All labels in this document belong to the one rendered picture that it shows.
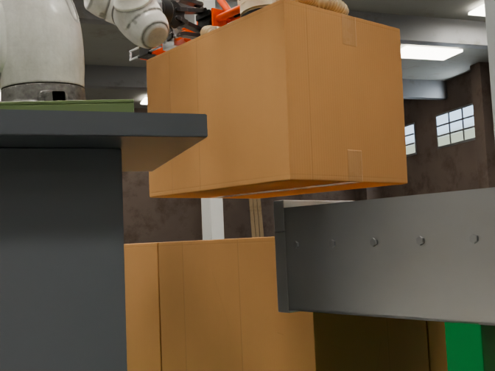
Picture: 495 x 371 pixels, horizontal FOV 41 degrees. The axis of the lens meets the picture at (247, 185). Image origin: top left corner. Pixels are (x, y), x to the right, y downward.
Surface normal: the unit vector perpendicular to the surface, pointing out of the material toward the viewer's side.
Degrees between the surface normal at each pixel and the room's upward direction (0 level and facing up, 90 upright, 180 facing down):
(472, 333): 90
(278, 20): 90
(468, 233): 90
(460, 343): 90
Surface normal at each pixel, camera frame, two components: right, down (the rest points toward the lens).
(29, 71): 0.02, 0.08
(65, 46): 0.78, -0.07
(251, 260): -0.77, -0.02
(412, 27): 0.32, -0.10
